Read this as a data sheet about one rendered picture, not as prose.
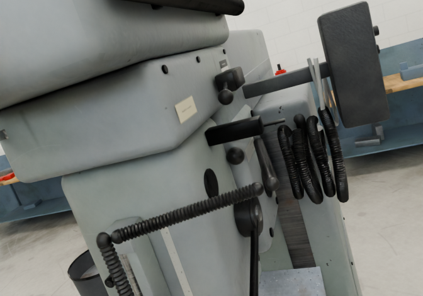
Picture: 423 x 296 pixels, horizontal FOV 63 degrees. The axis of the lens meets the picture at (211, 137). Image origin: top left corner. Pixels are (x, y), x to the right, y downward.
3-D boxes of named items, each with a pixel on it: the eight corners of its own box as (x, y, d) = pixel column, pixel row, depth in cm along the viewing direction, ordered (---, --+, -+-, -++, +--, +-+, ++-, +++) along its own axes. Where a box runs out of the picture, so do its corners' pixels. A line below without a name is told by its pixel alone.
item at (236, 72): (233, 104, 46) (225, 75, 46) (206, 111, 48) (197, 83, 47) (248, 89, 58) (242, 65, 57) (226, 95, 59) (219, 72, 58)
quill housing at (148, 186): (253, 361, 47) (179, 143, 40) (126, 361, 54) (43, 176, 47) (269, 270, 64) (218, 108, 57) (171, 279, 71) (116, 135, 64)
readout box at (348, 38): (399, 119, 60) (375, -4, 55) (344, 130, 63) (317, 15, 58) (377, 97, 78) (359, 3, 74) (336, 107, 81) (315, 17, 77)
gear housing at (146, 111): (183, 150, 36) (151, 56, 34) (14, 189, 44) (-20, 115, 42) (241, 93, 67) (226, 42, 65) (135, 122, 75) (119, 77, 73)
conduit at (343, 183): (358, 219, 65) (333, 115, 60) (274, 230, 70) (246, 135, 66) (348, 179, 82) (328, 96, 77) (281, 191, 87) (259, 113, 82)
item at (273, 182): (282, 191, 33) (278, 177, 33) (267, 194, 33) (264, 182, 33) (264, 143, 50) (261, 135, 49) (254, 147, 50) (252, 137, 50)
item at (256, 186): (112, 249, 32) (107, 235, 32) (114, 242, 34) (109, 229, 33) (282, 190, 33) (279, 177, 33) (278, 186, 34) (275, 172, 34)
